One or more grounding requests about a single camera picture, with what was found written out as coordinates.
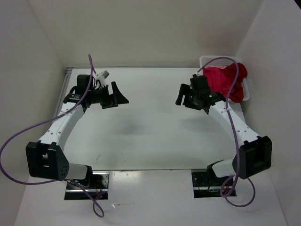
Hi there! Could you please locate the dark red t shirt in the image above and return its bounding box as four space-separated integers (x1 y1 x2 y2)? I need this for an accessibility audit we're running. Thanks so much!
221 63 247 103

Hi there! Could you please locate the white perforated plastic basket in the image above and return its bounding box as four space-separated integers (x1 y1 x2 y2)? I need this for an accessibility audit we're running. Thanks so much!
199 55 250 101

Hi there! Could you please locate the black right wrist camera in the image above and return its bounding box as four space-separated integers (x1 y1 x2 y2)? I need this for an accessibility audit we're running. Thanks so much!
190 74 211 96

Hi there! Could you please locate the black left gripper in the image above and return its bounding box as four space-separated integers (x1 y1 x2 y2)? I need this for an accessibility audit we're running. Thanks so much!
88 81 128 109

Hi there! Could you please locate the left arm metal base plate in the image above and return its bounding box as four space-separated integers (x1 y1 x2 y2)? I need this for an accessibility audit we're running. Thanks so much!
64 171 110 201

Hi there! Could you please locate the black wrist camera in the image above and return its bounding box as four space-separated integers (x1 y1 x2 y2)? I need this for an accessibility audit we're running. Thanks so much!
190 74 211 96
77 74 90 92

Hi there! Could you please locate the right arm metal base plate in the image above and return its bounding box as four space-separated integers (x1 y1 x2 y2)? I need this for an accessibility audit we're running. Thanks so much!
191 169 228 198

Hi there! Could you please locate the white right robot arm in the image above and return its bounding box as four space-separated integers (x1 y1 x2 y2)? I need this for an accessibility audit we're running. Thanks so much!
175 84 272 185

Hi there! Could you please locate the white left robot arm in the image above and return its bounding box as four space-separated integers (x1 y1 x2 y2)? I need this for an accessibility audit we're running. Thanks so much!
26 82 129 188

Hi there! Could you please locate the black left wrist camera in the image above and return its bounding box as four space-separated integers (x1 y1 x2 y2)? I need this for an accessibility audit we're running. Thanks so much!
77 74 90 92

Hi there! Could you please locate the magenta t shirt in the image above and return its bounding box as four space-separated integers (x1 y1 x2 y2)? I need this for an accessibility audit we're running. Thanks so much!
203 67 233 97

